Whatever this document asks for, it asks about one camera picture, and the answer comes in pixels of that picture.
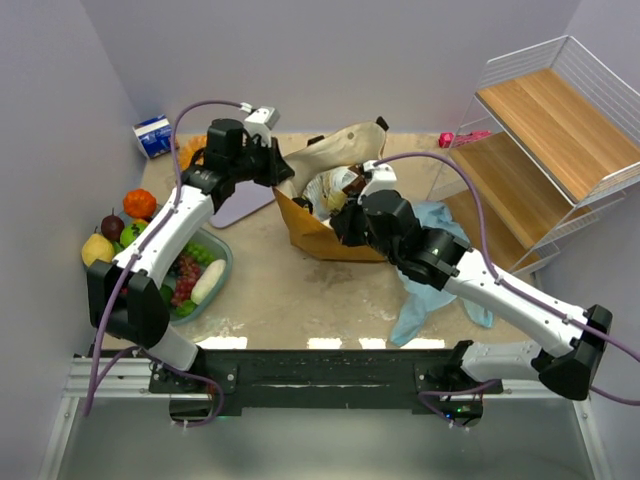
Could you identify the brown Trader Joe's tote bag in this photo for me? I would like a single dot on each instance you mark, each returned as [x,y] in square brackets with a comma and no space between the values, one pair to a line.
[352,145]

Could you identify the green watermelon toy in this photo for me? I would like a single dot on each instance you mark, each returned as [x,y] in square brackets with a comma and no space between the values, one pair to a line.
[131,232]

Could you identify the green leafy vegetable toy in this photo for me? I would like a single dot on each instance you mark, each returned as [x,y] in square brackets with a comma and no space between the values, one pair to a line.
[184,307]

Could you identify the yellow pear toy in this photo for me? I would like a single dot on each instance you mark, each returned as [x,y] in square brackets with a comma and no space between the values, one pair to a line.
[97,247]

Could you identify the green grape bunch toy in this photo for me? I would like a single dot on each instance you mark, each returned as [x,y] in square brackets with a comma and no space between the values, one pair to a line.
[199,253]

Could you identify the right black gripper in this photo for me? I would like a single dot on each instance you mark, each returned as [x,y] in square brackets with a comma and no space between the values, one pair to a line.
[345,226]

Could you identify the blue white carton box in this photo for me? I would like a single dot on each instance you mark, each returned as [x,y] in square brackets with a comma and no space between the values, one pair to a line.
[153,136]

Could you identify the white wire wooden shelf rack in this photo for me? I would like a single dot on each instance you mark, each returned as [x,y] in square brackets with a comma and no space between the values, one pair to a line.
[564,151]

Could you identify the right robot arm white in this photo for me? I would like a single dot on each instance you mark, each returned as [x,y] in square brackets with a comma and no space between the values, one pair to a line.
[566,342]

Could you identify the orange bundt cake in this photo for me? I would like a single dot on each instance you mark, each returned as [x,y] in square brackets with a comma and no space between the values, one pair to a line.
[189,148]

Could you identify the light blue plastic bag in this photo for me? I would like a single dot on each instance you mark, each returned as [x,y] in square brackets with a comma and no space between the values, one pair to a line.
[424,285]

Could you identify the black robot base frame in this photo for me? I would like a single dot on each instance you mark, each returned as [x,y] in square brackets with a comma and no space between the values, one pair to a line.
[422,381]

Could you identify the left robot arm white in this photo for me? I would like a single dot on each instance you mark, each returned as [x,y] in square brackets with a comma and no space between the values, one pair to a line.
[124,294]

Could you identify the teal fruit tray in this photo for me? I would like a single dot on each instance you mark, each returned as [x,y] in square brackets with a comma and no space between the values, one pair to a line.
[218,247]

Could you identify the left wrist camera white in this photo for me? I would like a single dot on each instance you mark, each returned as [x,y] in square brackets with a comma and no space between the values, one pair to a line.
[260,122]

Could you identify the dark red apple toy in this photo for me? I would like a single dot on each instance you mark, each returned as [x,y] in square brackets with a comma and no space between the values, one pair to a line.
[112,227]

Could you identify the pink wrapped item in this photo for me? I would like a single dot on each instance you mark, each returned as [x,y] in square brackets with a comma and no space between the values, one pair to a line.
[451,140]

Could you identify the lavender cutting board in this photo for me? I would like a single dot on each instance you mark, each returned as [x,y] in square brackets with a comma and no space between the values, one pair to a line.
[247,199]

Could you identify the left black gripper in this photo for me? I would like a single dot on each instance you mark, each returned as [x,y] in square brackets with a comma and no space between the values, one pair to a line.
[273,165]

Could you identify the red grape bunch toy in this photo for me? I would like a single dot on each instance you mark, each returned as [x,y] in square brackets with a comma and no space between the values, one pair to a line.
[187,272]

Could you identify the orange pumpkin toy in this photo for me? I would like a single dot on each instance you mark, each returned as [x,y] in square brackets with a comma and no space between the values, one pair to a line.
[139,203]

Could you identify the brown white chips bag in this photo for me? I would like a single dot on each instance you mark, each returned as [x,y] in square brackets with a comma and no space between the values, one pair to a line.
[329,191]

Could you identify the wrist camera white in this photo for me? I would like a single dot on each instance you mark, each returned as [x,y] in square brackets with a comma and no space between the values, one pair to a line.
[260,122]
[378,177]

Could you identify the white radish toy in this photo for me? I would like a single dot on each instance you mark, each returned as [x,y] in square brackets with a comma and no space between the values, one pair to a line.
[207,281]

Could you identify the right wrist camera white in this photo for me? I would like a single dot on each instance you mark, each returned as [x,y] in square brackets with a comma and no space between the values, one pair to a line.
[378,177]

